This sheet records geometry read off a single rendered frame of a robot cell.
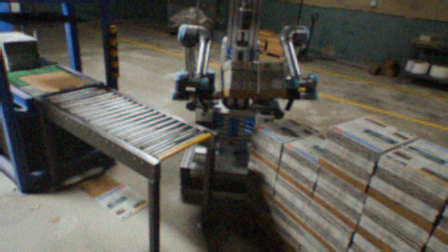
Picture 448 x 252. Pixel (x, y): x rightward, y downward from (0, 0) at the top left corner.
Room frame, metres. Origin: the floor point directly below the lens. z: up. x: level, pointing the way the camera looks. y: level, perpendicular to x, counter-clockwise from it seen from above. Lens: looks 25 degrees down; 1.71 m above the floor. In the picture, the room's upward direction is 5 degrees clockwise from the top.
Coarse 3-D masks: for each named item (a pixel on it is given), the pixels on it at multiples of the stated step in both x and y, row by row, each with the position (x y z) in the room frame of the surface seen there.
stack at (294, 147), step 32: (256, 128) 1.93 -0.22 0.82; (288, 128) 1.96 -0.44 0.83; (256, 160) 1.89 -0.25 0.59; (288, 160) 1.68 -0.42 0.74; (256, 192) 1.86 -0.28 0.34; (288, 192) 1.62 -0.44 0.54; (320, 192) 1.45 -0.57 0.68; (352, 192) 1.32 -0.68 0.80; (288, 224) 1.59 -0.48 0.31; (320, 224) 1.40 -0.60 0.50; (384, 224) 1.16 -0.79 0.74
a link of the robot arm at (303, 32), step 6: (300, 30) 2.38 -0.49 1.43; (306, 30) 2.41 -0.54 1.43; (300, 36) 2.37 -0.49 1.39; (306, 36) 2.40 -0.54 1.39; (294, 42) 2.39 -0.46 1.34; (300, 42) 2.39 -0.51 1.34; (294, 48) 2.41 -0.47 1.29; (288, 72) 2.45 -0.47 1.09; (288, 78) 2.45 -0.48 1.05; (288, 84) 2.47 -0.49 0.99
